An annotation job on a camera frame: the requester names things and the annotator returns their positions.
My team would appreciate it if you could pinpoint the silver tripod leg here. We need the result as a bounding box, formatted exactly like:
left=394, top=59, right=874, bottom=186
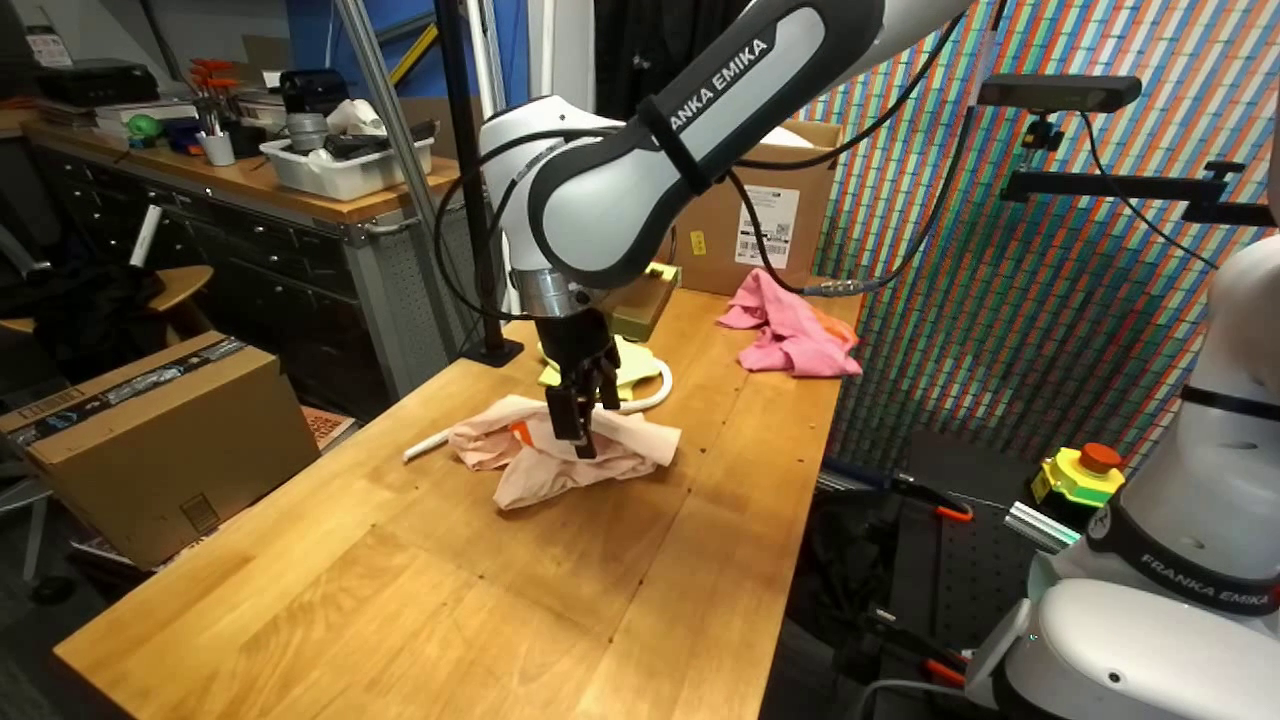
left=331, top=0, right=473, bottom=335

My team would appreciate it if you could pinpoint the white rope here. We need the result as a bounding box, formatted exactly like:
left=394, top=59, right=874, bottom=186
left=599, top=357, right=681, bottom=420

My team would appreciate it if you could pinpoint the wooden stool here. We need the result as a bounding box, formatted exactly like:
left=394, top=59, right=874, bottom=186
left=137, top=260, right=219, bottom=322

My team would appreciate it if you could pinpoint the black bag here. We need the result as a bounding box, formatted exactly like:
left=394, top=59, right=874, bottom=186
left=0, top=257, right=174, bottom=393

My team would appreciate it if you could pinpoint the white plastic bin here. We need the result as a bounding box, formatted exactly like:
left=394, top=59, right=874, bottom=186
left=258, top=123, right=442, bottom=208

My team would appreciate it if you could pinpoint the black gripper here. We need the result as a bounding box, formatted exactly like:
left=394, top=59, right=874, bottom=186
left=533, top=303, right=623, bottom=464

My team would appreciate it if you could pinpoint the black stereo camera bar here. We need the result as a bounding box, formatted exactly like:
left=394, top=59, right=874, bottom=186
left=975, top=72, right=1150, bottom=153

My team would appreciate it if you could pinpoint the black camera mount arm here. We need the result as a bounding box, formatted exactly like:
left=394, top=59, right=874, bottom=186
left=997, top=154, right=1280, bottom=231

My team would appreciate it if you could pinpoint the dark workbench with wooden top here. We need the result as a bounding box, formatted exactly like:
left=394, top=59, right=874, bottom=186
left=23, top=117, right=473, bottom=416

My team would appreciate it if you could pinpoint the black pole with base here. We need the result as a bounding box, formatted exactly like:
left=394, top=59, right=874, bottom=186
left=432, top=0, right=530, bottom=372

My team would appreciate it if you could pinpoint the cardboard box with black tape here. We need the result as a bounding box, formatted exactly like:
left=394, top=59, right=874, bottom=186
left=0, top=333, right=326, bottom=576

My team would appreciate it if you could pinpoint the white cup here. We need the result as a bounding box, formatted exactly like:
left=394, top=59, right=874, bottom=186
left=198, top=123, right=239, bottom=170

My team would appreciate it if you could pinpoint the cardboard box with shipping label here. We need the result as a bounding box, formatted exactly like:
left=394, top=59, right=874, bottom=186
left=653, top=117, right=847, bottom=296

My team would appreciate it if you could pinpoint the pink t-shirt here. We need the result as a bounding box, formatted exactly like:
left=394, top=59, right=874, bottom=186
left=714, top=269, right=870, bottom=384

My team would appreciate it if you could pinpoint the black flat case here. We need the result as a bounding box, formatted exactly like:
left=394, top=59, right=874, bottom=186
left=34, top=59, right=164, bottom=112

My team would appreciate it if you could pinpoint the black clamp with orange tip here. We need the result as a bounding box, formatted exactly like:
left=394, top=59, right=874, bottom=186
left=888, top=466, right=979, bottom=527
left=865, top=602, right=971, bottom=690

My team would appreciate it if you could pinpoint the yellow red emergency stop button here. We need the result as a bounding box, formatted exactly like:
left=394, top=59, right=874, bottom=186
left=1029, top=437, right=1134, bottom=514

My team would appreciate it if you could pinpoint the peach t-shirt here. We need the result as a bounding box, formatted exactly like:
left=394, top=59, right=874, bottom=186
left=400, top=393, right=684, bottom=514

